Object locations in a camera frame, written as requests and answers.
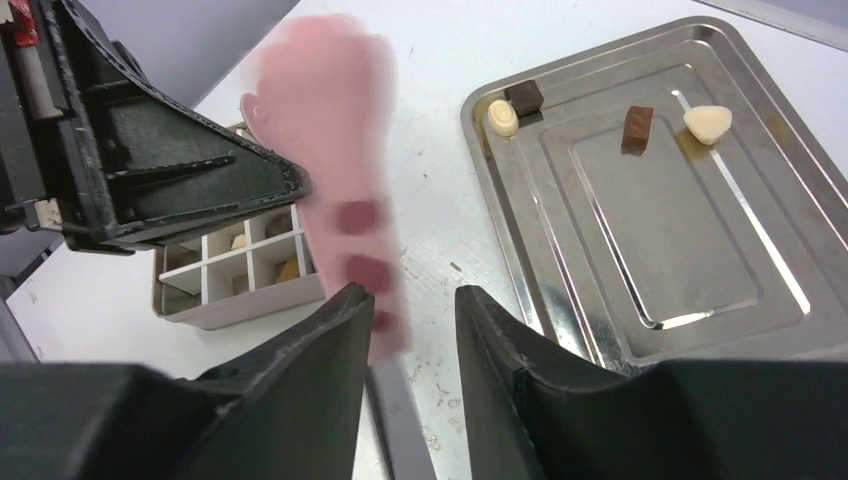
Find dark brown square chocolate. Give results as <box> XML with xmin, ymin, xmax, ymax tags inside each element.
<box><xmin>504</xmin><ymin>80</ymin><xmax>544</xmax><ymax>118</ymax></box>

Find steel chocolate tray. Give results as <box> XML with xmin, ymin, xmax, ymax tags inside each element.
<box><xmin>460</xmin><ymin>16</ymin><xmax>847</xmax><ymax>374</ymax></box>

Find cream heart chocolate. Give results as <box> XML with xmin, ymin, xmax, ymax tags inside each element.
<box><xmin>683</xmin><ymin>105</ymin><xmax>733</xmax><ymax>146</ymax></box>

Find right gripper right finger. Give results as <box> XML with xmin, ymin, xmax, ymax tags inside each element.
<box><xmin>455</xmin><ymin>286</ymin><xmax>847</xmax><ymax>479</ymax></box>

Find pink cat paw tongs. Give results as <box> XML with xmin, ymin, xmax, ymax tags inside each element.
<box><xmin>240</xmin><ymin>15</ymin><xmax>435</xmax><ymax>479</ymax></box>

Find brown bar chocolate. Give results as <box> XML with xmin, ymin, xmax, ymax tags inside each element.
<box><xmin>621</xmin><ymin>106</ymin><xmax>654</xmax><ymax>153</ymax></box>

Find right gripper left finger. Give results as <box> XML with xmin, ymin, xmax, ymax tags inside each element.
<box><xmin>1</xmin><ymin>284</ymin><xmax>375</xmax><ymax>479</ymax></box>

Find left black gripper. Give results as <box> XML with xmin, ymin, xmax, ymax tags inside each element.
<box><xmin>1</xmin><ymin>1</ymin><xmax>310</xmax><ymax>255</ymax></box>

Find cream round swirl chocolate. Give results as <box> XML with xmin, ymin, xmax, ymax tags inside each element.
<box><xmin>487</xmin><ymin>99</ymin><xmax>519</xmax><ymax>137</ymax></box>

